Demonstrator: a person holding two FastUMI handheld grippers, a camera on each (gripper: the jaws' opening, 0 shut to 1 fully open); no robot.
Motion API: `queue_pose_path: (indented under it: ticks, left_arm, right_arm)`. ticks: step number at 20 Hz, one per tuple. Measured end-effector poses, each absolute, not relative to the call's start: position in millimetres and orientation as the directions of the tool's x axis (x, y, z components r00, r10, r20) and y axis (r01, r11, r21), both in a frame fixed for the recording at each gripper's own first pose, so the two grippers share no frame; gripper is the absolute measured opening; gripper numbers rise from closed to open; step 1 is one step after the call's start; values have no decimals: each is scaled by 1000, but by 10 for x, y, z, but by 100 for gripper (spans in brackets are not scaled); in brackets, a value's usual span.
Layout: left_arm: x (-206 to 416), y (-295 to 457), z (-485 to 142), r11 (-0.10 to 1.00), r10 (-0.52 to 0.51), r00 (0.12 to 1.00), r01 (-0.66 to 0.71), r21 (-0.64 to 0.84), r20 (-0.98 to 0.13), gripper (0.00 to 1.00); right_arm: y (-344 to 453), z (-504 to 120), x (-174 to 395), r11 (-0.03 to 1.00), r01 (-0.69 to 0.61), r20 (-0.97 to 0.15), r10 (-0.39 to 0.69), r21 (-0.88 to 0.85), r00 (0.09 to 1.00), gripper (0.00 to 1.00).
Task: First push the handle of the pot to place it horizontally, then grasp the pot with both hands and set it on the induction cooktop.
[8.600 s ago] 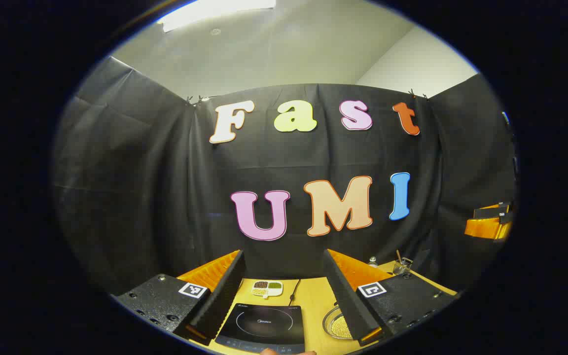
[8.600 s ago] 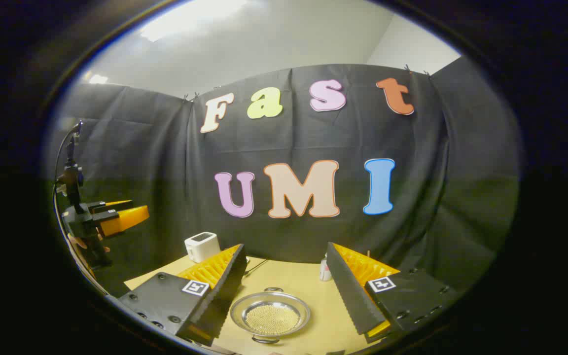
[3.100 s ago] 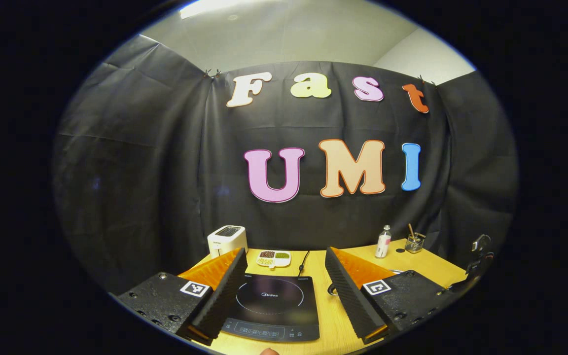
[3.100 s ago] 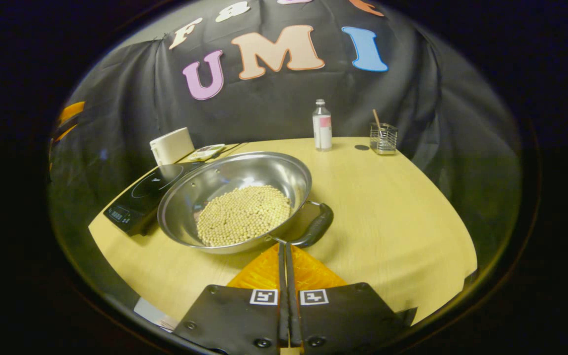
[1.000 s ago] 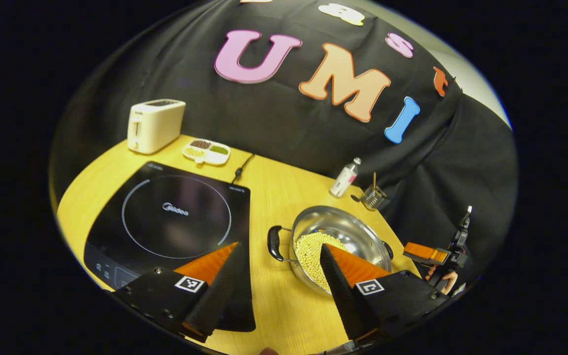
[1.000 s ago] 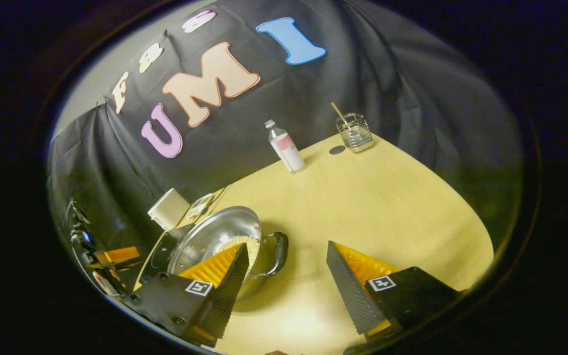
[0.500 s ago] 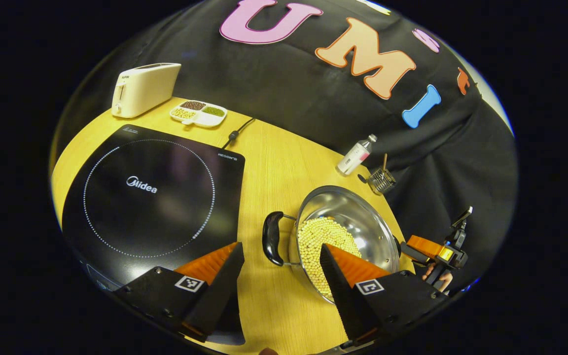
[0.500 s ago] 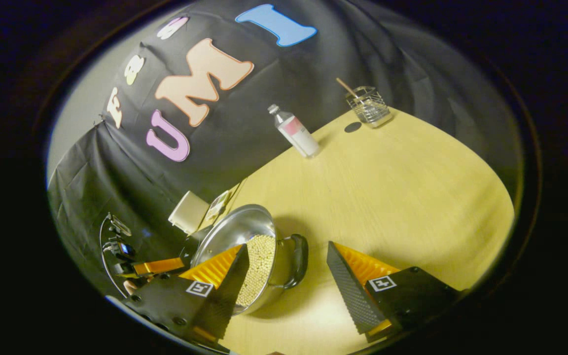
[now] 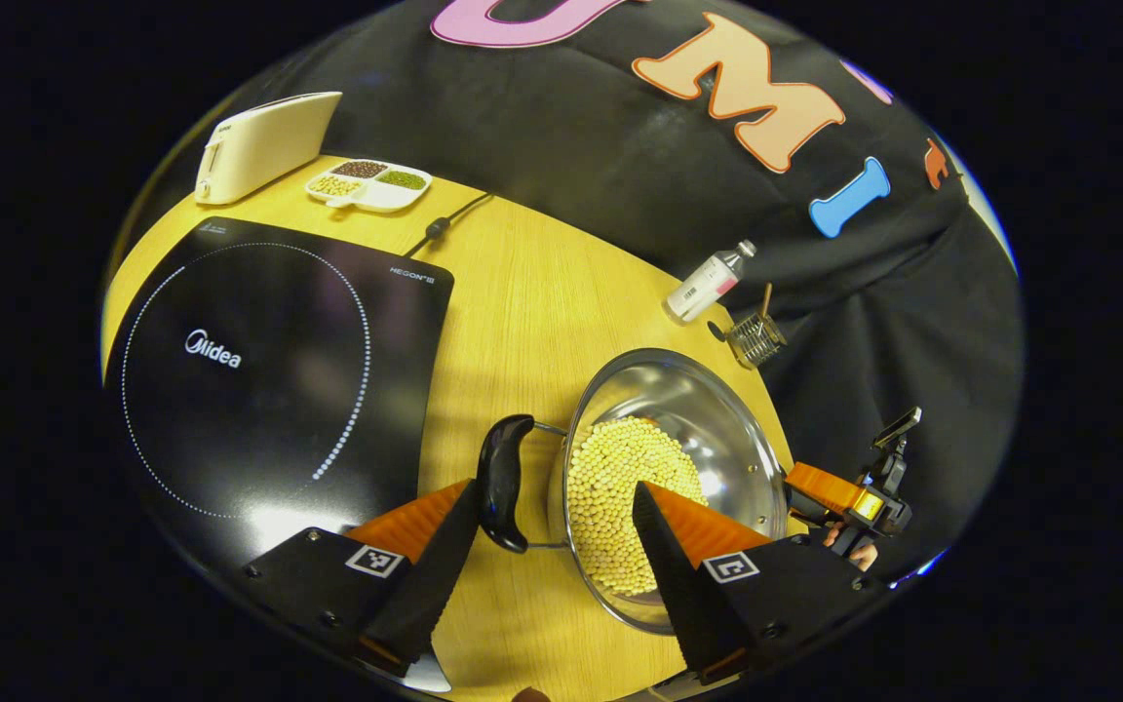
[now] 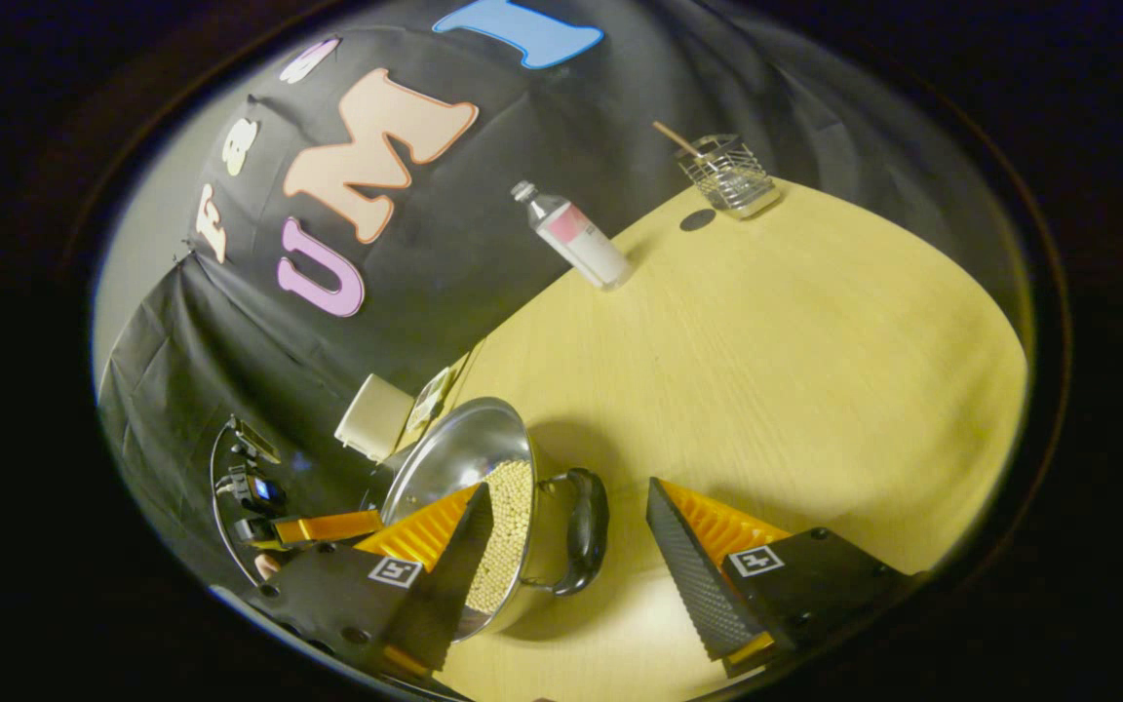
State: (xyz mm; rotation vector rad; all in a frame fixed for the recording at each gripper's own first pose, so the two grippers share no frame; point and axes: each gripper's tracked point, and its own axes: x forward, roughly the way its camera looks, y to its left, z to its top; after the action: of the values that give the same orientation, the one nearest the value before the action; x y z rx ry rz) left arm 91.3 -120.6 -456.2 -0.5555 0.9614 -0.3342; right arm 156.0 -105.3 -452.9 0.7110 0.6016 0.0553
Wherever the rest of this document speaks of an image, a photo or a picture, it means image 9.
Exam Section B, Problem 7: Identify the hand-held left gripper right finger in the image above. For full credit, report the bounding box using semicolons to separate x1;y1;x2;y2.
632;481;889;685

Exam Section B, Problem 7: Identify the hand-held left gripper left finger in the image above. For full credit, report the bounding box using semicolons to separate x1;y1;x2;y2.
240;478;482;679

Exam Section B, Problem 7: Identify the pile of pale soybeans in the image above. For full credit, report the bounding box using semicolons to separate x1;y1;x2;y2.
566;417;711;598

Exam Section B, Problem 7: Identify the steel pot with black handles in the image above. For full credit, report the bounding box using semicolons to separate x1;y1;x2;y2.
476;348;790;635

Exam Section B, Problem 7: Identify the black induction cooktop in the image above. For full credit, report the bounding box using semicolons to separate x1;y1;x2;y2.
103;216;455;586

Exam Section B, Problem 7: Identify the white divided tray of beans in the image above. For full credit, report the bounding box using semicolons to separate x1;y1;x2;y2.
304;158;433;214

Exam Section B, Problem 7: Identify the white toaster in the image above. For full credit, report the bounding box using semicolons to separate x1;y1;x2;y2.
194;92;344;206

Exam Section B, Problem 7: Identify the wire mesh holder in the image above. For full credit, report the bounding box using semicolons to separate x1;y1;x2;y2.
725;312;789;370

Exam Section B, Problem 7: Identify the black power cable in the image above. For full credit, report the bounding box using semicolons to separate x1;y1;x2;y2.
404;192;496;259

